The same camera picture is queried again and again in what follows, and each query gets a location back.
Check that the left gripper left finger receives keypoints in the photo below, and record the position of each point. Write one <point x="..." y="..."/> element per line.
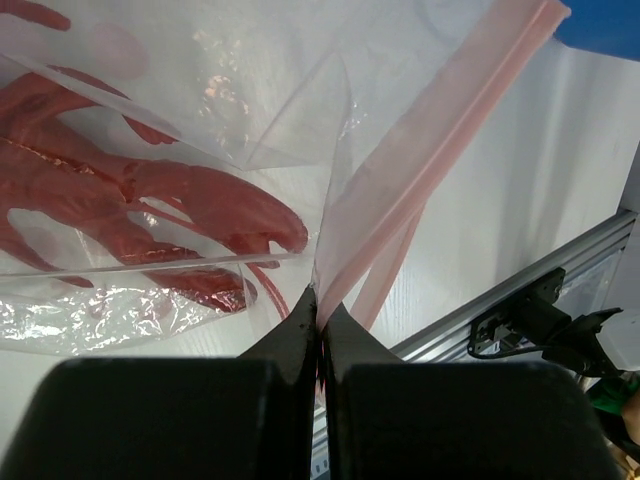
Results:
<point x="248" y="417"/>

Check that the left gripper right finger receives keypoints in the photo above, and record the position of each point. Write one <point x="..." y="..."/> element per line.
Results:
<point x="391" y="419"/>

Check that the clear zip top bag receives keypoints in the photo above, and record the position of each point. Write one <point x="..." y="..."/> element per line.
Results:
<point x="348" y="112"/>

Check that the red toy lobster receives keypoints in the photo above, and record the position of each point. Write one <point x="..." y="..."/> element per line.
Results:
<point x="48" y="167"/>

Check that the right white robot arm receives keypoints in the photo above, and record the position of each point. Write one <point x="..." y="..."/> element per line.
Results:
<point x="603" y="344"/>

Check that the blue plastic bin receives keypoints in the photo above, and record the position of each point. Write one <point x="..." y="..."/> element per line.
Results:
<point x="607" y="27"/>

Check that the aluminium rail frame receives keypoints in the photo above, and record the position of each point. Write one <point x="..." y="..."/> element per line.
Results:
<point x="446" y="340"/>

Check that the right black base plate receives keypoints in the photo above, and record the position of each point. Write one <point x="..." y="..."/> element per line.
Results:
<point x="523" y="322"/>

